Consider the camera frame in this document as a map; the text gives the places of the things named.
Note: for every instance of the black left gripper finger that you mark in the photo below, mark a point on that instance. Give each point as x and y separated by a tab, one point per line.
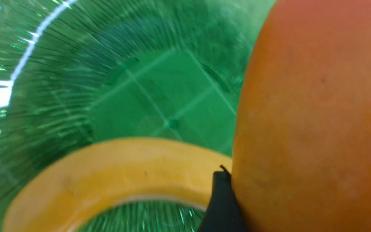
223	212

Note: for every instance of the orange mango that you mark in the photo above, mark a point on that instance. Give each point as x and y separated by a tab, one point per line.
302	148

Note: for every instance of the yellow banana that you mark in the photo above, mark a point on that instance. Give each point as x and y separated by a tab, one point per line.
78	187

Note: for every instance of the green glass leaf plate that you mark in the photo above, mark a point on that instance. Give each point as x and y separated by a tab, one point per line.
78	72

